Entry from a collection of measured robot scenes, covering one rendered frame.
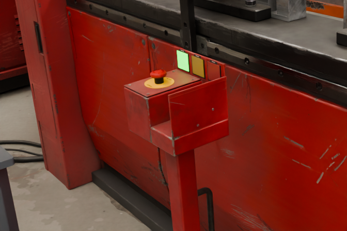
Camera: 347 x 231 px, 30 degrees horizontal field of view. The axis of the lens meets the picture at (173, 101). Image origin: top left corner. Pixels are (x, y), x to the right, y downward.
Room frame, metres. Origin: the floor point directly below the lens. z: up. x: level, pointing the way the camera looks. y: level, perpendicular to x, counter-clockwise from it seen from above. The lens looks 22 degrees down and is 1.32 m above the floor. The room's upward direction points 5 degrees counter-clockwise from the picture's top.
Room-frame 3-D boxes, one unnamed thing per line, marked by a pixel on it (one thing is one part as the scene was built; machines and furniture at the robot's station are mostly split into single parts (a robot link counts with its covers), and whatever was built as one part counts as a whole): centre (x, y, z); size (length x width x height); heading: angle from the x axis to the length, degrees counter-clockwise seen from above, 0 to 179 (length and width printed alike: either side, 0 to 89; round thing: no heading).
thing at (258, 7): (1.70, -0.17, 0.89); 0.30 x 0.05 x 0.03; 32
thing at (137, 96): (1.42, 0.00, 0.75); 0.20 x 0.16 x 0.18; 33
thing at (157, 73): (1.45, 0.03, 0.79); 0.04 x 0.04 x 0.04
